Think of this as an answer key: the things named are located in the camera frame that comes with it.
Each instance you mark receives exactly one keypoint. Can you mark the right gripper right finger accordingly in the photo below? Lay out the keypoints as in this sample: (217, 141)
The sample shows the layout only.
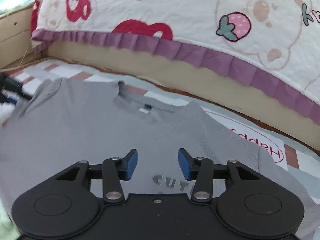
(244, 203)

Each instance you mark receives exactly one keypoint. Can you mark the grey knit sweatshirt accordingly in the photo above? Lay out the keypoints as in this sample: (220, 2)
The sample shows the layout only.
(68, 120)

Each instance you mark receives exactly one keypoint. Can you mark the white bear print quilt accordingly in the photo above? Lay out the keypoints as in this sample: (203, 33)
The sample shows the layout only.
(272, 45)

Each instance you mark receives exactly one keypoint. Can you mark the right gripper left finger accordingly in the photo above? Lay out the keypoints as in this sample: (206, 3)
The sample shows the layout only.
(68, 203)

